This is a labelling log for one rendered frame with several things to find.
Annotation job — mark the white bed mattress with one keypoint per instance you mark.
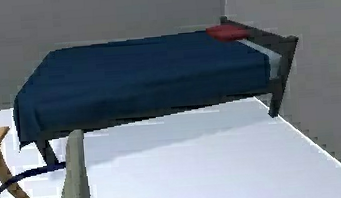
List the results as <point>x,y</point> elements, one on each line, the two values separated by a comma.
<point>269,55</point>

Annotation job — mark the dark wooden bed frame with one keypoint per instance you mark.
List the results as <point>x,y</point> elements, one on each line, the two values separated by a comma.
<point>283,65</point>

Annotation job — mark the grey-green chair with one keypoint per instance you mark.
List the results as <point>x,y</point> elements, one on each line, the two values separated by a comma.
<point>74,180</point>

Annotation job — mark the red pillow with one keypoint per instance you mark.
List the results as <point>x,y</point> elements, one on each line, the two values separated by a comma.
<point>227,33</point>

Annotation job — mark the navy blue bed cover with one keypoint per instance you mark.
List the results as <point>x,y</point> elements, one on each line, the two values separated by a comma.
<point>137,79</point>

